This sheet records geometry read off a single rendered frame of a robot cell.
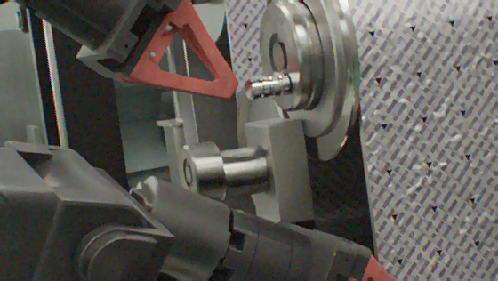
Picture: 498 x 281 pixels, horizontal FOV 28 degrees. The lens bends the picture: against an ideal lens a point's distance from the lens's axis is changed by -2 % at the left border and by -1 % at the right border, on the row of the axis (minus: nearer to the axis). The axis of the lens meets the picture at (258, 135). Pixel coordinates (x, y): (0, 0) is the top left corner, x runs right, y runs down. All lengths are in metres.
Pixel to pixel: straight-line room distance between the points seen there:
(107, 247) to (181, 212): 0.08
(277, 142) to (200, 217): 0.13
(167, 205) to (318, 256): 0.10
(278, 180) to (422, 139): 0.11
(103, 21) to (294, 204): 0.18
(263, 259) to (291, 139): 0.13
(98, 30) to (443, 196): 0.25
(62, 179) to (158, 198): 0.07
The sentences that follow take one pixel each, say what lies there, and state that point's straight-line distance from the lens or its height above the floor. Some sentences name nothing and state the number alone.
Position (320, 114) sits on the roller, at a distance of 0.67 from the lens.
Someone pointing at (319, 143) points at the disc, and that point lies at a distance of 0.69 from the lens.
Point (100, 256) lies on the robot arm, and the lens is 0.52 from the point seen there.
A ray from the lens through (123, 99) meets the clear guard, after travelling 1.65.
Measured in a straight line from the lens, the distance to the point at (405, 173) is 0.66.
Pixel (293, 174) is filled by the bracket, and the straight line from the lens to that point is 0.70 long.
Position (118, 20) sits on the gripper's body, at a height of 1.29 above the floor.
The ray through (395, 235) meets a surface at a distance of 0.66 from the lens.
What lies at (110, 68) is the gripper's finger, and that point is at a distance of 0.69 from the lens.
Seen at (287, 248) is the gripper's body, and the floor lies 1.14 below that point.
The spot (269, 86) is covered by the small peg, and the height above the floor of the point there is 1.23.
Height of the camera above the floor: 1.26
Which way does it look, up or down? 5 degrees down
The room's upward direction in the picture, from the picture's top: 8 degrees counter-clockwise
